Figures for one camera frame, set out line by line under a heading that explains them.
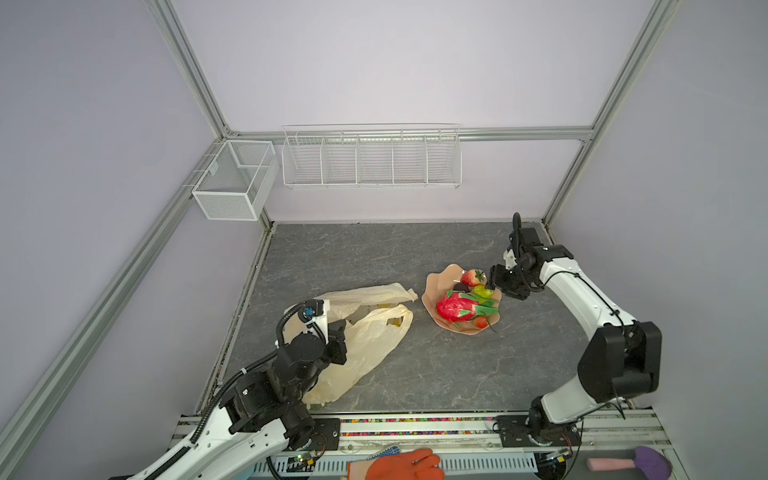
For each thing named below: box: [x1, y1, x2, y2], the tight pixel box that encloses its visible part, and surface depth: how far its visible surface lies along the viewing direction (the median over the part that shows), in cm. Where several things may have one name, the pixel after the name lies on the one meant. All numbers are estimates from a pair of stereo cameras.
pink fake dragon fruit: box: [436, 290, 501, 328], surface depth 89 cm
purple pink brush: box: [587, 446, 673, 480], surface depth 70 cm
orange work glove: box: [348, 448, 445, 480], surface depth 70 cm
